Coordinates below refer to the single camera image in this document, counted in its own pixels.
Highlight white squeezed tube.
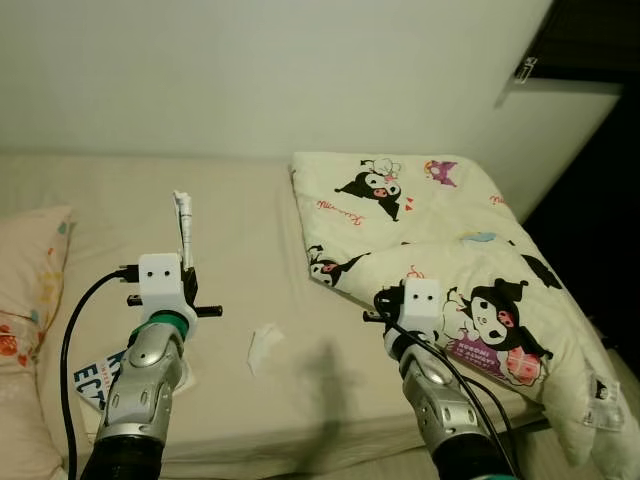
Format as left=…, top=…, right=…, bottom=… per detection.
left=172, top=190, right=197, bottom=273

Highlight pink patterned pillow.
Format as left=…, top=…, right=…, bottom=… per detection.
left=0, top=205, right=77, bottom=480

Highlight cream cartoon print quilt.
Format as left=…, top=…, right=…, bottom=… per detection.
left=290, top=152, right=640, bottom=480

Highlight white book blue letters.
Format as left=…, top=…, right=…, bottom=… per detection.
left=72, top=345, right=193, bottom=417

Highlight black wardrobe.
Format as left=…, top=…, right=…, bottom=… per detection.
left=520, top=0, right=640, bottom=386

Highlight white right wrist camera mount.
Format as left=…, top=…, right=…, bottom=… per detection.
left=400, top=278, right=442, bottom=337

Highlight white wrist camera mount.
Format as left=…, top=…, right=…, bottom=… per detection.
left=137, top=254, right=187, bottom=320
left=400, top=278, right=442, bottom=337

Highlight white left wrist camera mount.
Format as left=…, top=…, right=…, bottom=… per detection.
left=137, top=254, right=187, bottom=320

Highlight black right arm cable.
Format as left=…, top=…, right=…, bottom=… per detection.
left=375, top=300, right=522, bottom=479

